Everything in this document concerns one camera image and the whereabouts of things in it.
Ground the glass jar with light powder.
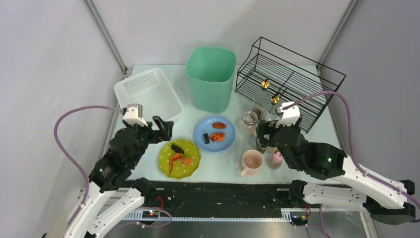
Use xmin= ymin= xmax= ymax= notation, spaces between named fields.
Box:
xmin=239 ymin=111 xmax=259 ymax=135

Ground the glass oil bottle gold cap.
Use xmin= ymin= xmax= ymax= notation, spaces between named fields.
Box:
xmin=252 ymin=78 xmax=270 ymax=120

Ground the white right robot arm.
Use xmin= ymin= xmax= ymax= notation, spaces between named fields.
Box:
xmin=256 ymin=120 xmax=420 ymax=225

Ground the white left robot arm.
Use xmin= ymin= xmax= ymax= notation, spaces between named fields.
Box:
xmin=64 ymin=116 xmax=174 ymax=238

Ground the black sea cucumber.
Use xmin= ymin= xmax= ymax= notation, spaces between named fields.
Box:
xmin=170 ymin=144 xmax=185 ymax=154

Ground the pink lid spice jar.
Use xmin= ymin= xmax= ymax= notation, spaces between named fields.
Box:
xmin=267 ymin=150 xmax=284 ymax=170

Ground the orange chicken wing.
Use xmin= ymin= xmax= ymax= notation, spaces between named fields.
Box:
xmin=169 ymin=153 xmax=184 ymax=174

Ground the blue plate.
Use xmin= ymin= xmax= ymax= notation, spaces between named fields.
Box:
xmin=193 ymin=116 xmax=236 ymax=153

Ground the orange fried nugget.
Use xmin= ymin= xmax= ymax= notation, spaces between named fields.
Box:
xmin=181 ymin=157 xmax=193 ymax=166

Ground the white perforated plastic basket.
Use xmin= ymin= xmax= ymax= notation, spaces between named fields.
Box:
xmin=114 ymin=67 xmax=183 ymax=122

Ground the black white sushi roll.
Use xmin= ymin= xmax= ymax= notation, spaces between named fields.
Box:
xmin=203 ymin=133 xmax=210 ymax=144

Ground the pink mug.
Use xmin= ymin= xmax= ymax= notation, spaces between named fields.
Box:
xmin=240 ymin=149 xmax=264 ymax=177

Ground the green polka dot plate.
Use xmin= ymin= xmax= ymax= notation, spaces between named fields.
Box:
xmin=157 ymin=139 xmax=201 ymax=179

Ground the small orange chicken piece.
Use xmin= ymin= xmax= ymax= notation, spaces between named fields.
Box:
xmin=212 ymin=122 xmax=227 ymax=129

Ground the orange grilled chicken piece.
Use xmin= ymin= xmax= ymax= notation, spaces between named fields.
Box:
xmin=210 ymin=132 xmax=225 ymax=142

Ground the green plastic bin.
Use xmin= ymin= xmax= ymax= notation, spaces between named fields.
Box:
xmin=186 ymin=46 xmax=237 ymax=113

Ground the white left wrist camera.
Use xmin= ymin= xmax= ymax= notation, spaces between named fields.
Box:
xmin=123 ymin=104 xmax=148 ymax=126

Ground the black wire rack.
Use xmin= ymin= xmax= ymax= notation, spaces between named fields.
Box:
xmin=235 ymin=36 xmax=347 ymax=134

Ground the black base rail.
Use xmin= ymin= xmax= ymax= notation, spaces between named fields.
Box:
xmin=144 ymin=180 xmax=307 ymax=219

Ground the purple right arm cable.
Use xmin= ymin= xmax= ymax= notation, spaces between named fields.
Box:
xmin=282 ymin=91 xmax=420 ymax=238

